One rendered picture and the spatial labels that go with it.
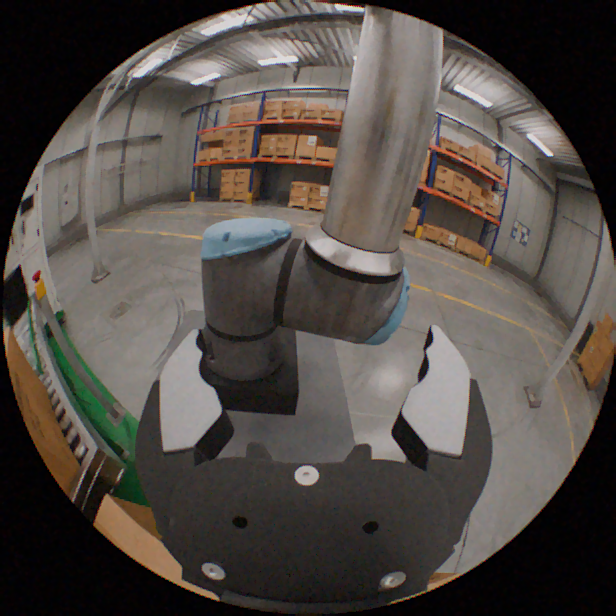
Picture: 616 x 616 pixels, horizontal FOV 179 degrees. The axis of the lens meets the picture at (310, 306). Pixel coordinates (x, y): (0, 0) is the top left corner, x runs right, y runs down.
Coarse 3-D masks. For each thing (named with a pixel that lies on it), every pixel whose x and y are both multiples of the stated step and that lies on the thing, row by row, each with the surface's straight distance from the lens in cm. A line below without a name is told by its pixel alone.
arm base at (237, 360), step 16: (208, 336) 43; (224, 336) 39; (240, 336) 38; (256, 336) 39; (272, 336) 42; (208, 352) 45; (224, 352) 41; (240, 352) 40; (256, 352) 41; (272, 352) 44; (224, 368) 42; (240, 368) 42; (256, 368) 42; (272, 368) 44
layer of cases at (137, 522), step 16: (112, 496) 91; (112, 512) 88; (128, 512) 87; (144, 512) 101; (112, 528) 91; (128, 528) 85; (144, 528) 82; (128, 544) 88; (144, 544) 83; (160, 544) 79; (144, 560) 86; (160, 560) 82; (176, 576) 82; (432, 576) 105; (448, 576) 100; (208, 592) 80
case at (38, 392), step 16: (16, 352) 117; (16, 368) 105; (16, 384) 94; (32, 384) 117; (32, 400) 102; (48, 400) 128; (32, 416) 90; (48, 416) 109; (32, 432) 80; (48, 432) 95; (48, 448) 83; (64, 448) 98; (48, 464) 87; (64, 464) 88; (64, 480) 94
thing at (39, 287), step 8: (40, 280) 114; (40, 288) 114; (40, 296) 115; (40, 304) 117; (48, 304) 117; (48, 312) 118; (48, 320) 119; (56, 320) 120; (56, 328) 121; (56, 336) 122; (64, 336) 124; (64, 344) 125; (64, 352) 127; (72, 352) 128; (72, 360) 130; (80, 368) 134; (80, 376) 136; (88, 376) 138; (88, 384) 140; (96, 392) 145; (104, 400) 151; (112, 408) 158
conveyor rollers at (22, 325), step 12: (24, 324) 255; (24, 336) 229; (36, 336) 200; (24, 348) 212; (36, 372) 161; (48, 372) 150; (48, 384) 143; (48, 396) 136; (60, 408) 120; (60, 420) 123; (72, 432) 107; (72, 444) 108; (84, 444) 99; (84, 456) 102
